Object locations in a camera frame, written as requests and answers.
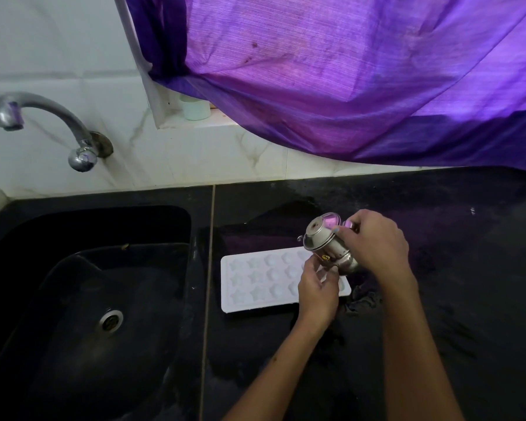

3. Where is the person's right hand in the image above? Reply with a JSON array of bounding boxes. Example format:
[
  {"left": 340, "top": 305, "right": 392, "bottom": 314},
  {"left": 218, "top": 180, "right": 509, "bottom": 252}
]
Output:
[{"left": 333, "top": 209, "right": 412, "bottom": 289}]

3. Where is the person's left hand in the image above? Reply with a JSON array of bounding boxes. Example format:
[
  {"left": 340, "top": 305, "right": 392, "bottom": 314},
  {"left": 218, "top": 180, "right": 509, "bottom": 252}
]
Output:
[{"left": 297, "top": 255, "right": 340, "bottom": 332}]

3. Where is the small steel pot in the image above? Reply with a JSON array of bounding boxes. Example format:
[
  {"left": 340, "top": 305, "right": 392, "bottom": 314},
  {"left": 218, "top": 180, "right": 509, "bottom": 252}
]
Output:
[{"left": 297, "top": 212, "right": 363, "bottom": 277}]

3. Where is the person's left forearm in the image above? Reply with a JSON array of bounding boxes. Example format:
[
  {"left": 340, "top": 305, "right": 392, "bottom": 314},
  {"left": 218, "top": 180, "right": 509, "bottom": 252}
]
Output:
[{"left": 223, "top": 318, "right": 331, "bottom": 421}]

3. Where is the person's right forearm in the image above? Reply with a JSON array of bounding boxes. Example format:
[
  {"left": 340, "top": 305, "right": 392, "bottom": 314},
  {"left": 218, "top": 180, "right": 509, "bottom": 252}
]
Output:
[{"left": 379, "top": 271, "right": 465, "bottom": 421}]

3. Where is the white star ice tray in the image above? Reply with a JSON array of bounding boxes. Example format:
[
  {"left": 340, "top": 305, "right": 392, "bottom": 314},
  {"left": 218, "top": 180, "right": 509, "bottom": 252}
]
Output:
[{"left": 220, "top": 246, "right": 352, "bottom": 314}]

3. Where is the purple curtain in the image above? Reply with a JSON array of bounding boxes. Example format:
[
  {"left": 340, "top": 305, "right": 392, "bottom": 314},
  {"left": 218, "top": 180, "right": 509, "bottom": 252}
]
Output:
[{"left": 124, "top": 0, "right": 526, "bottom": 172}]

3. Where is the white plastic jar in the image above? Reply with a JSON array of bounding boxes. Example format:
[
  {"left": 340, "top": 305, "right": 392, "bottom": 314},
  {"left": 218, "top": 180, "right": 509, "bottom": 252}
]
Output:
[{"left": 179, "top": 94, "right": 212, "bottom": 122}]

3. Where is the steel sink drain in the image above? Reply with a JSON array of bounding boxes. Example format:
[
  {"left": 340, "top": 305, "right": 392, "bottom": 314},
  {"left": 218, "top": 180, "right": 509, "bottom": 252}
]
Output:
[{"left": 98, "top": 309, "right": 124, "bottom": 334}]

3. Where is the black kitchen sink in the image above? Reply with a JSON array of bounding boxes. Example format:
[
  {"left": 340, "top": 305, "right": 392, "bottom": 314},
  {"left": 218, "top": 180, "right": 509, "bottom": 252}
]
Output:
[{"left": 0, "top": 205, "right": 193, "bottom": 421}]

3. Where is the steel wall tap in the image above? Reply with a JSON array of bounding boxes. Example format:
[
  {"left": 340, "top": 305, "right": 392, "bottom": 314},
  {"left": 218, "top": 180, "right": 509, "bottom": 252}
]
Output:
[{"left": 0, "top": 92, "right": 114, "bottom": 173}]

